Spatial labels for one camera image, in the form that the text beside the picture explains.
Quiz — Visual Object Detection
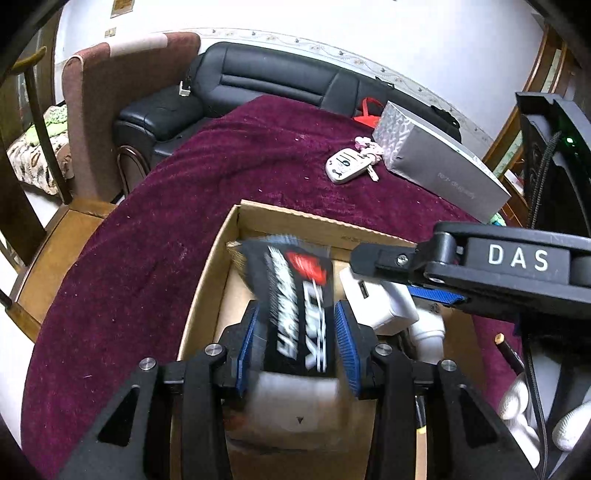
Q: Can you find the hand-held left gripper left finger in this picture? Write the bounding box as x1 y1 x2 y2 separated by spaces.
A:
58 302 260 480

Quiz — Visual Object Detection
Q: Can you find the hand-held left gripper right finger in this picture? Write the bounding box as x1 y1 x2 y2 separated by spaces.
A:
333 300 539 480

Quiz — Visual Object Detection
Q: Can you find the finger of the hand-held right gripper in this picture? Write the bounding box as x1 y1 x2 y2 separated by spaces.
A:
406 283 468 308
349 233 462 288

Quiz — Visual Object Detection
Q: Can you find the white charger adapter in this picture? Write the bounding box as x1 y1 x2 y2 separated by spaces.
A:
339 268 419 336

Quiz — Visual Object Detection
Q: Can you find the black snack packet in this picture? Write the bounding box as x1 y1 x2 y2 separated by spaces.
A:
226 234 345 455

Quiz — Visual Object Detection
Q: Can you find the brown cardboard box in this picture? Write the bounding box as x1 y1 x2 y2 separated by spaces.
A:
171 199 485 480

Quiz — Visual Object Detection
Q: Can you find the person's right hand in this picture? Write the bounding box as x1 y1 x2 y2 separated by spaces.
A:
499 369 591 469

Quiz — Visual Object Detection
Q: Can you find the white bottle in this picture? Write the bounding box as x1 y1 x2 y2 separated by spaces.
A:
409 298 447 366

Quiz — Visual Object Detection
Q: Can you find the white car key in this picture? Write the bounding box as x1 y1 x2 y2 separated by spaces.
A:
325 148 374 185

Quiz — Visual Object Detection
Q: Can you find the long grey cardboard box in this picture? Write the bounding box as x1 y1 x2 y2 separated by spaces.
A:
372 100 512 223

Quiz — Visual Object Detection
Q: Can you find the maroon tablecloth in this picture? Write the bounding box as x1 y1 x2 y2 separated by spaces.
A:
21 95 527 480

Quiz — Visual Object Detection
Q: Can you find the red bag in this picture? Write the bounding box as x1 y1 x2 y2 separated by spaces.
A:
355 98 386 127

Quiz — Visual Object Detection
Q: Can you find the black bag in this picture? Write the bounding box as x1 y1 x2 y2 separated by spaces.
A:
429 105 462 134

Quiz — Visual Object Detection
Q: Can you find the wooden chair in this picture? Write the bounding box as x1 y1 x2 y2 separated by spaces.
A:
0 46 116 343

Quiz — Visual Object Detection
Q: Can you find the black leather sofa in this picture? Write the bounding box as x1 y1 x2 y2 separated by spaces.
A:
113 41 462 185

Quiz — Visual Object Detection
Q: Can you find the floral cushion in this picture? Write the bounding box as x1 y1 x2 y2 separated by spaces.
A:
7 104 75 197

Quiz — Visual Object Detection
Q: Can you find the brown upholstered armchair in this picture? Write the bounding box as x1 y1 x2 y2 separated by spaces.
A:
62 31 201 204

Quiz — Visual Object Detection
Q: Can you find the pink braided keychain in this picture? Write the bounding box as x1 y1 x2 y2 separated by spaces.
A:
355 136 384 163

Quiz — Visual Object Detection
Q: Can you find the strap buckle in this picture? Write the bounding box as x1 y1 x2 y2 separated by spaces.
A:
178 60 204 97

